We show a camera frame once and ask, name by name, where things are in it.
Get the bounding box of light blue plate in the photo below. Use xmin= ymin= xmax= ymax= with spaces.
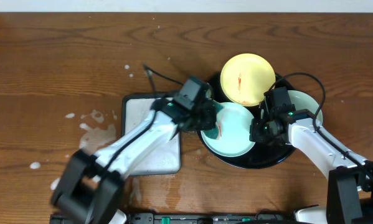
xmin=200 ymin=102 xmax=255 ymax=157

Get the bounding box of pale green plate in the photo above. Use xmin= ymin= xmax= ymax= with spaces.
xmin=288 ymin=90 xmax=319 ymax=119

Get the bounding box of green yellow sponge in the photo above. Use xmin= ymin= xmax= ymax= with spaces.
xmin=203 ymin=100 xmax=224 ymax=140

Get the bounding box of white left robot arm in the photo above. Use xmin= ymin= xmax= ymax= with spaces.
xmin=50 ymin=98 xmax=217 ymax=223

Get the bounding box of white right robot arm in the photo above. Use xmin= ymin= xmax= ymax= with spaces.
xmin=250 ymin=110 xmax=373 ymax=223

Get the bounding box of yellow plate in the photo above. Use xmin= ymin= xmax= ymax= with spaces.
xmin=220 ymin=54 xmax=276 ymax=106

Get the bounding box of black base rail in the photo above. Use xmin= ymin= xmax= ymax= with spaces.
xmin=110 ymin=210 xmax=298 ymax=224

